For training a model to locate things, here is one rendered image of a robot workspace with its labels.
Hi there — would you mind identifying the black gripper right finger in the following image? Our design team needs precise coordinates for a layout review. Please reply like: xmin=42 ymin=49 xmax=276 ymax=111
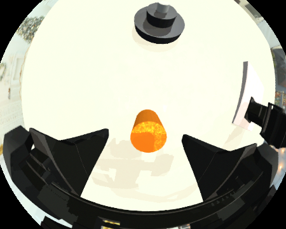
xmin=181 ymin=134 xmax=257 ymax=201

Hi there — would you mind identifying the black round pedestal with silver shaft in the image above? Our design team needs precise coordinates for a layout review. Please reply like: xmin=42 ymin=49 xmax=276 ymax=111
xmin=133 ymin=1 xmax=185 ymax=44

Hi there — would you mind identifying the orange cylinder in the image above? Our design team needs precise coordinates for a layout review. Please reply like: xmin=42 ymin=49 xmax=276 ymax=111
xmin=130 ymin=109 xmax=167 ymax=153

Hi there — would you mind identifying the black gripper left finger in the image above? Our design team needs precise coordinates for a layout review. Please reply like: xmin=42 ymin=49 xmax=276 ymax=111
xmin=29 ymin=128 xmax=109 ymax=196

